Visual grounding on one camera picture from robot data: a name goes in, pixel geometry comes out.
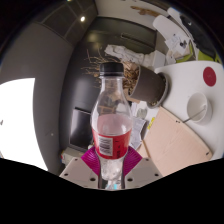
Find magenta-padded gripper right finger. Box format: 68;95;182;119
122;145;164;190

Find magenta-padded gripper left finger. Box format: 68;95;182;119
59;146;101;190

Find clear red-labelled drink bottle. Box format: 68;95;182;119
90;61;134;191

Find small yellow tag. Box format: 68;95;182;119
147;116;157;130

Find metal spoon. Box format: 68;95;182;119
182;105;208;124

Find grey plant saucer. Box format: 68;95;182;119
146;71;170;110

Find dried plant in grey pot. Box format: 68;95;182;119
81;49;168;108

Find white cup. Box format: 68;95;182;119
186;91;213;125

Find flat round red coaster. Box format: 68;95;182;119
202;66;218;88

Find tall white stone statue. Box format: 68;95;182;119
104;44;167;72

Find green seat cushion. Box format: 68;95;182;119
175;41;196;64
197;49;222;64

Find papers on chair seat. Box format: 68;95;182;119
164;33;192;64

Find white plastic chair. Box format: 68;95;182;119
152;14;192;64
167;7;188;25

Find wooden figure sculpture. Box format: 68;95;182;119
130;5;161;18

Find black wall screen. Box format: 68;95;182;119
68;106;96;154

